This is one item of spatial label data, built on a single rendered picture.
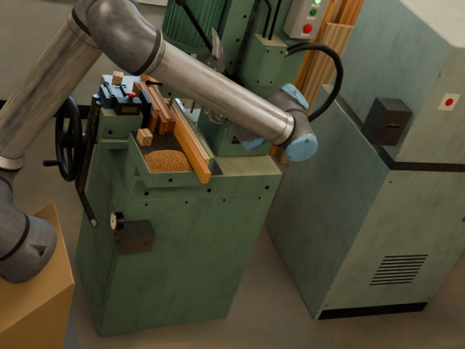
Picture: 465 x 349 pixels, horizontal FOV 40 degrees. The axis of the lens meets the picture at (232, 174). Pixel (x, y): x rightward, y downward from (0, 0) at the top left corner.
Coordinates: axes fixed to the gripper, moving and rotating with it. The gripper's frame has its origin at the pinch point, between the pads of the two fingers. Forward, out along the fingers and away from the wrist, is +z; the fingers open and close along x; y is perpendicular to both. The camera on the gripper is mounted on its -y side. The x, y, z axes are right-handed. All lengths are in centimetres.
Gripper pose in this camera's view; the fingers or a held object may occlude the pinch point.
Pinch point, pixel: (190, 41)
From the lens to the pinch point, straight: 191.1
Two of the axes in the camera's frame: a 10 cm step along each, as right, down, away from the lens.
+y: -0.6, -0.2, -10.0
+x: -8.3, 5.6, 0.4
